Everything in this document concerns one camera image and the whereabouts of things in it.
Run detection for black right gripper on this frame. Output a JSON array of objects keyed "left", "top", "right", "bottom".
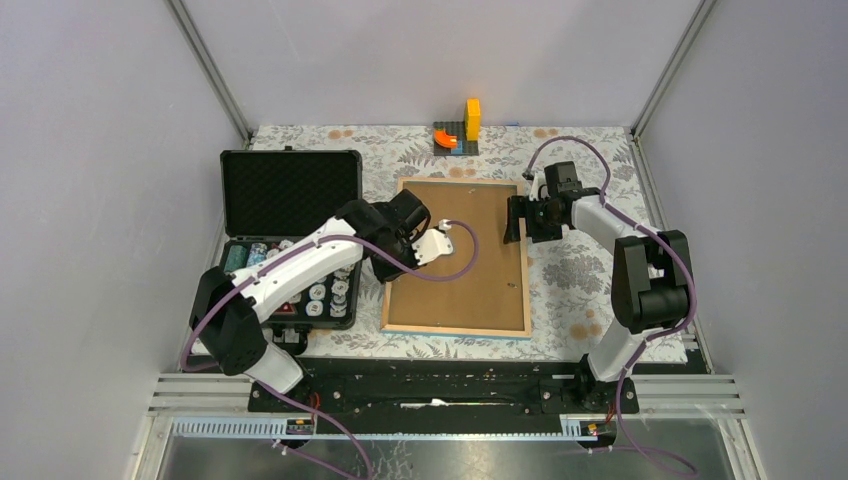
[{"left": 503, "top": 195, "right": 564, "bottom": 245}]

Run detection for blue wooden picture frame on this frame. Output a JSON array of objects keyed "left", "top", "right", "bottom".
[{"left": 380, "top": 176, "right": 534, "bottom": 340}]

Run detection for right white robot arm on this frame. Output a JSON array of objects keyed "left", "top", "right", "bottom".
[{"left": 504, "top": 162, "right": 696, "bottom": 412}]

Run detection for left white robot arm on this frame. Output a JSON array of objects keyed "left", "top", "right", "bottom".
[{"left": 187, "top": 190, "right": 431, "bottom": 411}]

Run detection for yellow toy block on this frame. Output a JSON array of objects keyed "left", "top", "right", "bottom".
[{"left": 464, "top": 98, "right": 482, "bottom": 142}]

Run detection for floral patterned table mat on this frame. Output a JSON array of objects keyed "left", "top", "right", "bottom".
[{"left": 252, "top": 125, "right": 649, "bottom": 361}]

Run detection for grey toy baseplate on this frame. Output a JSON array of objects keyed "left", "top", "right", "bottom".
[{"left": 432, "top": 121, "right": 479, "bottom": 157}]

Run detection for orange curved toy block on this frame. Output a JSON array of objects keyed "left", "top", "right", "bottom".
[{"left": 433, "top": 128, "right": 460, "bottom": 150}]

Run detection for black poker chip case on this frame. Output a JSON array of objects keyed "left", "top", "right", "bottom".
[{"left": 219, "top": 147, "right": 363, "bottom": 354}]

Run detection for light blue poker chip stack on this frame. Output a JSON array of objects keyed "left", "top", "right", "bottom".
[{"left": 245, "top": 242, "right": 269, "bottom": 267}]

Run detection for green poker chip stack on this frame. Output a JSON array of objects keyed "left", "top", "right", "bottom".
[{"left": 223, "top": 245, "right": 249, "bottom": 274}]

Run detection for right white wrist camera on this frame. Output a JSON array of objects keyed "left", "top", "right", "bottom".
[{"left": 522, "top": 170, "right": 547, "bottom": 201}]

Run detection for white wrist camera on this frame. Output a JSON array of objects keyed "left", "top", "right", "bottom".
[
  {"left": 411, "top": 228, "right": 454, "bottom": 266},
  {"left": 522, "top": 170, "right": 547, "bottom": 201}
]

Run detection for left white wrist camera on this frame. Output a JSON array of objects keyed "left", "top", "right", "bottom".
[{"left": 411, "top": 228, "right": 454, "bottom": 266}]

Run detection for brown frame backing board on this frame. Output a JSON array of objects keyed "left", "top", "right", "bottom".
[{"left": 388, "top": 181, "right": 527, "bottom": 333}]

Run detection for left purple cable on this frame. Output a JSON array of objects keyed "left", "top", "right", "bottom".
[{"left": 180, "top": 219, "right": 481, "bottom": 480}]

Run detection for purple cable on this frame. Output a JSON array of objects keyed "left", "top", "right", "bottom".
[
  {"left": 180, "top": 219, "right": 481, "bottom": 480},
  {"left": 523, "top": 136, "right": 700, "bottom": 478}
]

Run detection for black mounting base rail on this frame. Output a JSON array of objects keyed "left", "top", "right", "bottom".
[{"left": 247, "top": 358, "right": 640, "bottom": 431}]

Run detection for white slotted cable duct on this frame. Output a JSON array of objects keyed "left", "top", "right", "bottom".
[{"left": 171, "top": 416, "right": 598, "bottom": 443}]

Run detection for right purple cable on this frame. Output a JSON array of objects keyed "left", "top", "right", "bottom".
[{"left": 523, "top": 136, "right": 700, "bottom": 478}]

